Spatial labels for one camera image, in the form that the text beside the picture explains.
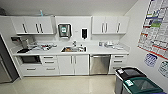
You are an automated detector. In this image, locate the blue white soap bottle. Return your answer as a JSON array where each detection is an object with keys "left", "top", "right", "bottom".
[{"left": 98, "top": 40, "right": 104, "bottom": 48}]

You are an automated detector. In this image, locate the grey bin green lid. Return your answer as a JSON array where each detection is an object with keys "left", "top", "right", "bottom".
[{"left": 121, "top": 76, "right": 165, "bottom": 94}]

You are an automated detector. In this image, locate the stainless steel refrigerator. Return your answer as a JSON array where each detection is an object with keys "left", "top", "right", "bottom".
[{"left": 0, "top": 33, "right": 18, "bottom": 85}]

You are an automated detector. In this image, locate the black built-in microwave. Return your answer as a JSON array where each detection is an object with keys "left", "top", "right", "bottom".
[{"left": 18, "top": 54, "right": 43, "bottom": 66}]

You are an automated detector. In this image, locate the black soap dispenser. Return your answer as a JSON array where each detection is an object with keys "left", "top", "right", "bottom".
[{"left": 81, "top": 28, "right": 89, "bottom": 41}]

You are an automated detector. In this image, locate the grey bin black lid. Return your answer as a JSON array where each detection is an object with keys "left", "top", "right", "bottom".
[{"left": 114, "top": 66, "right": 148, "bottom": 94}]

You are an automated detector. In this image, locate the steel sink basin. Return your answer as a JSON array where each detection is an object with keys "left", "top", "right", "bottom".
[{"left": 60, "top": 45, "right": 88, "bottom": 54}]

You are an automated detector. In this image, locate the steel paper towel dispenser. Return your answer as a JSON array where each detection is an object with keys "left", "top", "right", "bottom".
[{"left": 57, "top": 22, "right": 72, "bottom": 39}]

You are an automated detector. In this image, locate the stainless steel dishwasher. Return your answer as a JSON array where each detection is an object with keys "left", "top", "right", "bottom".
[{"left": 88, "top": 54, "right": 112, "bottom": 77}]

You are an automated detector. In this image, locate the large colourful wall poster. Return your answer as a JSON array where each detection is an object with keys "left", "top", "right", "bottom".
[{"left": 137, "top": 0, "right": 168, "bottom": 61}]

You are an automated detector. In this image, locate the white sink cabinet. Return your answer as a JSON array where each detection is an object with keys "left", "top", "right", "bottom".
[{"left": 57, "top": 53, "right": 91, "bottom": 77}]

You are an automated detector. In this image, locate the teal bottle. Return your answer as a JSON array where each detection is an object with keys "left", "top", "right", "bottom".
[{"left": 39, "top": 8, "right": 45, "bottom": 17}]

